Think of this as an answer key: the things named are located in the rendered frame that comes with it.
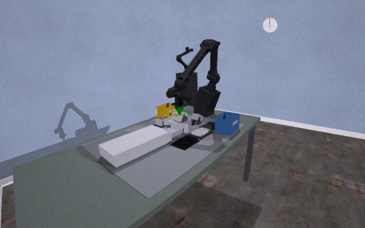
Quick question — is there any blue open-top bin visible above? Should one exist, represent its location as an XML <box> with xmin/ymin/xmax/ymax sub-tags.
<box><xmin>215</xmin><ymin>111</ymin><xmax>240</xmax><ymax>136</ymax></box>

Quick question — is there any yellow open-top bin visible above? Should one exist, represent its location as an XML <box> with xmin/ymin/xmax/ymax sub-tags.
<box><xmin>157</xmin><ymin>103</ymin><xmax>176</xmax><ymax>117</ymax></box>

